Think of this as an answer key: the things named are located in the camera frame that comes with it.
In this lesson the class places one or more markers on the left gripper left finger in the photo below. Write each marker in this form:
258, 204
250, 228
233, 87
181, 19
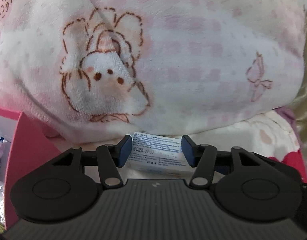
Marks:
109, 158

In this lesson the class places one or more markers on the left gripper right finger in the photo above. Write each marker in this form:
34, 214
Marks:
201, 157

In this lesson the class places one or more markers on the white blue tissue pack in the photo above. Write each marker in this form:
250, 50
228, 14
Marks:
157, 154

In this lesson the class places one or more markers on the pink cardboard box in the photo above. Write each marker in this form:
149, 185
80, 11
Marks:
26, 149

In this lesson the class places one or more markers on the pink checked pillow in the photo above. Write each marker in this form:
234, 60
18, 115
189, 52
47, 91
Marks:
93, 70

